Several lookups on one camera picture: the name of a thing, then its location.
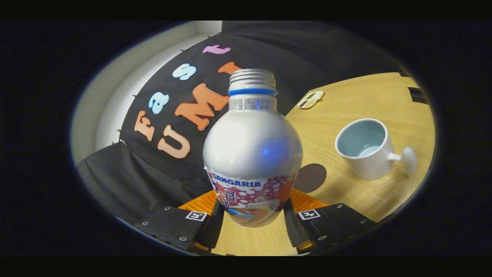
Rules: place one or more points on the black table clamp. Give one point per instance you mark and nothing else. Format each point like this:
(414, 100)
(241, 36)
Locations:
(403, 74)
(417, 95)

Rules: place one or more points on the dark brown round coaster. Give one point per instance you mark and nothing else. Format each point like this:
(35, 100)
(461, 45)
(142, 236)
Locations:
(311, 179)

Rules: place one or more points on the white divided tray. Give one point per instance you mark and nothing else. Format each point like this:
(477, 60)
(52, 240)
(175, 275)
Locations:
(310, 99)

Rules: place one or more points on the white cup with blue inside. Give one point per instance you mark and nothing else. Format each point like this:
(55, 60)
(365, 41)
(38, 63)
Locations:
(373, 165)

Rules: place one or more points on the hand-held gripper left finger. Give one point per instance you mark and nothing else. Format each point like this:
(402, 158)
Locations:
(216, 231)

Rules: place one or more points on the silver juice bottle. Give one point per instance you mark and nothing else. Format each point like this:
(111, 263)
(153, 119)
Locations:
(251, 146)

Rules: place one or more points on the wooden table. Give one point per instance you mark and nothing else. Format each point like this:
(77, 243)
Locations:
(346, 100)

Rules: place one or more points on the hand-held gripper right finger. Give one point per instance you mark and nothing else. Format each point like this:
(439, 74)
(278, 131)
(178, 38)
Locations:
(294, 231)

